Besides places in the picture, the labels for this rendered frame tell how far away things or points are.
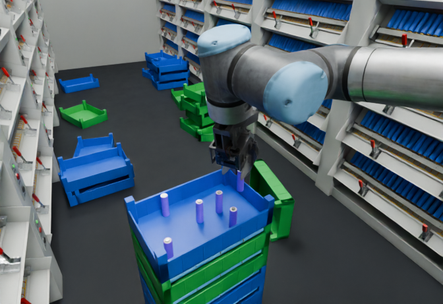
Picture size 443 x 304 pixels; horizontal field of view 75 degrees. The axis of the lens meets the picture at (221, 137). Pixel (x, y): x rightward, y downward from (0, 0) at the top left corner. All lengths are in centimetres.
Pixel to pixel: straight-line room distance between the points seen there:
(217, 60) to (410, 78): 27
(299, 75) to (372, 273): 99
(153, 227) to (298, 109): 48
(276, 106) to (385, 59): 17
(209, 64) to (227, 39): 5
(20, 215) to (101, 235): 47
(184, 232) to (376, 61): 54
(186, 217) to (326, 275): 63
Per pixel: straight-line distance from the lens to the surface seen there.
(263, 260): 87
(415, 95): 48
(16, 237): 94
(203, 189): 84
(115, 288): 119
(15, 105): 121
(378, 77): 48
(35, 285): 108
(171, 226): 76
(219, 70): 48
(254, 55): 45
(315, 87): 43
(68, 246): 137
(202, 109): 186
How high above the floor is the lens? 95
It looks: 29 degrees down
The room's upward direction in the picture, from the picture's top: straight up
